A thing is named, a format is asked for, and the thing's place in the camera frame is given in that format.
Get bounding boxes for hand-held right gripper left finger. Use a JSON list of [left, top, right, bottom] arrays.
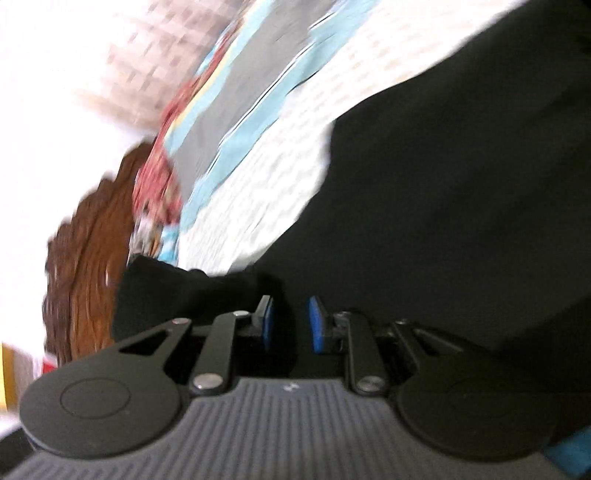
[[117, 295, 276, 396]]

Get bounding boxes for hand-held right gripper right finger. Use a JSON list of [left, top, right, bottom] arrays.
[[308, 295, 485, 397]]

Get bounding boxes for black pants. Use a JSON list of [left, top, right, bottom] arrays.
[[113, 0, 591, 446]]

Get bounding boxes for blue grey patterned bed sheet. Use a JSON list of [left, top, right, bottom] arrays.
[[157, 0, 591, 468]]

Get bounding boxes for red floral cloth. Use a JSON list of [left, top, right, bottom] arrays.
[[131, 78, 232, 260]]

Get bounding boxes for brown wooden headboard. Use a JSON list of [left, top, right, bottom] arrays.
[[43, 142, 158, 366]]

